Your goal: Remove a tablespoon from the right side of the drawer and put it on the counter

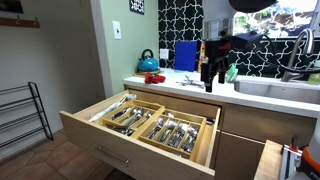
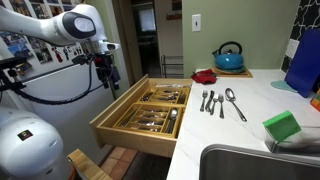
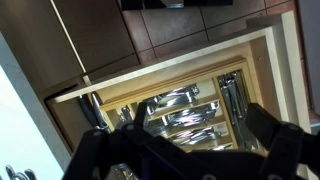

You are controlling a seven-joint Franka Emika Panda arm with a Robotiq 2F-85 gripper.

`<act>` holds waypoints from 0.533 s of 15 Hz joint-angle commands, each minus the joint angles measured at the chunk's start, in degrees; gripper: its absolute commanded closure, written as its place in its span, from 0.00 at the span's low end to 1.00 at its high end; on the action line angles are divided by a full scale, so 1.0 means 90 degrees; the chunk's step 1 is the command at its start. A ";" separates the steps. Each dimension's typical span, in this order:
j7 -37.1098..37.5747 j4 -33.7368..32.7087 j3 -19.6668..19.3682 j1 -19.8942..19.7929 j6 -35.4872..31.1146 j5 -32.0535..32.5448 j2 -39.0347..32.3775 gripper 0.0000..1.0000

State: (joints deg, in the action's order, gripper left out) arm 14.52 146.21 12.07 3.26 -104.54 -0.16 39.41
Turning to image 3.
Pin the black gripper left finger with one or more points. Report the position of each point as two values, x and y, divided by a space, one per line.
100 150

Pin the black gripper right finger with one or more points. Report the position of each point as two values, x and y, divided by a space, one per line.
283 143

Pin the light wooden drawer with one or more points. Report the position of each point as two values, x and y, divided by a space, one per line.
150 80

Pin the wavy edged steel blade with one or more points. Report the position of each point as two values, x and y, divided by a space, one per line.
121 171

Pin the steel table knives pile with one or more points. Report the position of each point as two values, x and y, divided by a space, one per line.
235 100

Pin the steel teaspoon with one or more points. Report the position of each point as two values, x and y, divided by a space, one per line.
10 170

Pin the dark brown cabinet door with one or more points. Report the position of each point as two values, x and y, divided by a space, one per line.
30 40
96 30

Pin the black glossy appliance panel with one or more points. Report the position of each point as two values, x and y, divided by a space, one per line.
150 4

